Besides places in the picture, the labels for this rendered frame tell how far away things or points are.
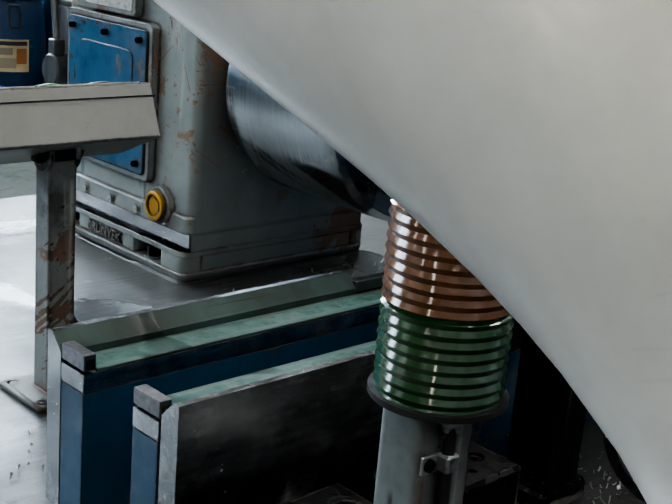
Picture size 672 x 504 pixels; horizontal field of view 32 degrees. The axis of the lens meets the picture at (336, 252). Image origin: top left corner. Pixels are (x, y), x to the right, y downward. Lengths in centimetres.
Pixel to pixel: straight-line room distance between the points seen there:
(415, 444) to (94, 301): 83
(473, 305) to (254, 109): 80
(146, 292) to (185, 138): 18
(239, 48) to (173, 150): 122
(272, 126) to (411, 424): 76
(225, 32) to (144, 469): 64
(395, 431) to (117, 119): 55
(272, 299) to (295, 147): 31
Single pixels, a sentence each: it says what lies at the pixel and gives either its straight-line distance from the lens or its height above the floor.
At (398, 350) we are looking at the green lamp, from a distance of 50.
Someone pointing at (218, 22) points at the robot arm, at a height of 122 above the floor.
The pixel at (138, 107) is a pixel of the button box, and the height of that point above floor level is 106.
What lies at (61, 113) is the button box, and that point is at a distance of 99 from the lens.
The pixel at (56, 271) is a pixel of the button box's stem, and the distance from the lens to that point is 103.
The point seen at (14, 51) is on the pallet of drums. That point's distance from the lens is 604.
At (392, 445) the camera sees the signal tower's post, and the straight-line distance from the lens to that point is 53.
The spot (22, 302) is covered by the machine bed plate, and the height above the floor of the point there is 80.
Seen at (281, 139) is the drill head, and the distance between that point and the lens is 124.
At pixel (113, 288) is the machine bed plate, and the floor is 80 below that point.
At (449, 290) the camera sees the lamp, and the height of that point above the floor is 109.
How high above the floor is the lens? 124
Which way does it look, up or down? 16 degrees down
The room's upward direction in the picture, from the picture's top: 5 degrees clockwise
